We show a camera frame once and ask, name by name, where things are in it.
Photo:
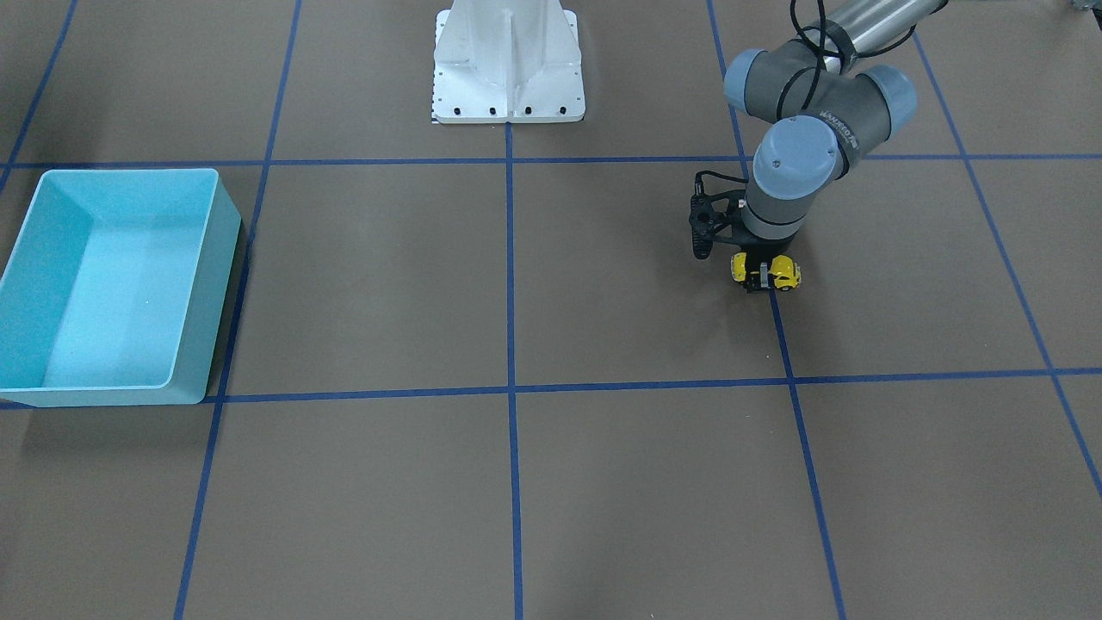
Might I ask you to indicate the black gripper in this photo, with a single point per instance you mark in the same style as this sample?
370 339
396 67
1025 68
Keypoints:
765 245

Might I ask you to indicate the yellow beetle toy car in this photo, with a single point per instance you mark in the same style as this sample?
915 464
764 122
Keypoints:
786 274

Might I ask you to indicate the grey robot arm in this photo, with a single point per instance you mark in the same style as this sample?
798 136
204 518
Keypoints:
824 116

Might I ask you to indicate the light blue plastic bin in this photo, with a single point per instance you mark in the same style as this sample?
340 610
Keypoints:
115 287

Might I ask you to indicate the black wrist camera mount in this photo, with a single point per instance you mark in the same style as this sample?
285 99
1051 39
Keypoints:
713 219

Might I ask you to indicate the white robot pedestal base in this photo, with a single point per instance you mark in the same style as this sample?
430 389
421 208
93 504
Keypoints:
507 62

